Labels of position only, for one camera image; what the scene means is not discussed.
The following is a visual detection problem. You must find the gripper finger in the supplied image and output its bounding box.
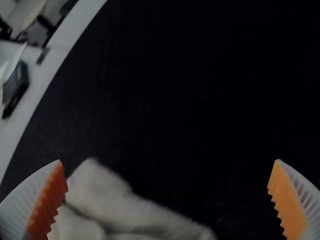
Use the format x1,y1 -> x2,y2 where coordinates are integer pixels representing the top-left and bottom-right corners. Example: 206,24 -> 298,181
266,158 -> 320,240
0,159 -> 70,240

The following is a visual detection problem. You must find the black flat box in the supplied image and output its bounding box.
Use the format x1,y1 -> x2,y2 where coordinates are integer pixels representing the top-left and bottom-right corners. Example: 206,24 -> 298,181
1,60 -> 30,120

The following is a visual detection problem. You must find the black mat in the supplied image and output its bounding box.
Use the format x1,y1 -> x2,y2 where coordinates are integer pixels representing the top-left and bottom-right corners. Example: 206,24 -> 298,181
0,0 -> 320,240

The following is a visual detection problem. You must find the pale towel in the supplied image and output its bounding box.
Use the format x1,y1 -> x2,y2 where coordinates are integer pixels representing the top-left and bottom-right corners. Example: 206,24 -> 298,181
46,157 -> 218,240

